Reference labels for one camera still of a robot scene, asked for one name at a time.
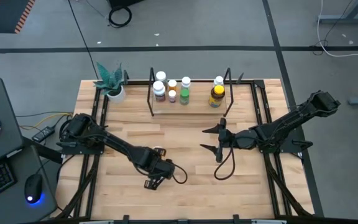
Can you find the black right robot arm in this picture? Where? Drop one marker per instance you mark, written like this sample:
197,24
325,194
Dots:
291,119

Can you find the black power adapter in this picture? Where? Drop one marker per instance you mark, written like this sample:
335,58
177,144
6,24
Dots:
43,133

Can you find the clear gummy bottle white cap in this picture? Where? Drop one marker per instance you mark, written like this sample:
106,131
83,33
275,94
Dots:
158,86

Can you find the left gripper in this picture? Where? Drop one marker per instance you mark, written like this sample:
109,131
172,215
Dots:
162,169

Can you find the yellow fish oil bottle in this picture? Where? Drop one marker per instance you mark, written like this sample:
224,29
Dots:
218,90

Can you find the white bottle blue label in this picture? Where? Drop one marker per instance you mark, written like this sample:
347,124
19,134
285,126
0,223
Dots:
218,80

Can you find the black mat orange striped edge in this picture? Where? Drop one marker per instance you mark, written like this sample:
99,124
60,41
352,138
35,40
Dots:
5,15

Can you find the dark grey side desk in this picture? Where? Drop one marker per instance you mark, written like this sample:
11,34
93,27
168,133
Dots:
8,213

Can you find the potted green snake plant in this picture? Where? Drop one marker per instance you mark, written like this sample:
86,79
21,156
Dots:
110,81

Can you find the black laptop with keys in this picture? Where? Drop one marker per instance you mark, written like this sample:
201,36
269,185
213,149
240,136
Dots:
2,99

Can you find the black computer mouse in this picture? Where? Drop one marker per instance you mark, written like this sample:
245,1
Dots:
33,186

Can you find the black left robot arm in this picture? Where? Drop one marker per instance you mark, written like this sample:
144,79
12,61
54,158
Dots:
117,143

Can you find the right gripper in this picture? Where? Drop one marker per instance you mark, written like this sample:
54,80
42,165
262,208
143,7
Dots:
230,140

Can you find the black aluminium table frame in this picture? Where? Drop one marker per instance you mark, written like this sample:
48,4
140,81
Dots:
244,82

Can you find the white capped medicine bottle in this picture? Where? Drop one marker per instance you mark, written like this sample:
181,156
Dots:
161,75

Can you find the green supplement bottle green cap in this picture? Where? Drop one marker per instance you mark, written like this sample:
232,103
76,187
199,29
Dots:
184,93

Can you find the black floor tape strip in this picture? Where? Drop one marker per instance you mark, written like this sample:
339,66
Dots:
272,31
197,48

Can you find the orange pill vial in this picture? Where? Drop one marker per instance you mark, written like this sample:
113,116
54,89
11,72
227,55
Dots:
172,84

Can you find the small white medicine bottle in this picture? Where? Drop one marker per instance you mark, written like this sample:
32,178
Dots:
158,147

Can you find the black equipment base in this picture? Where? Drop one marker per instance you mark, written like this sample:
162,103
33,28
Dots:
123,2

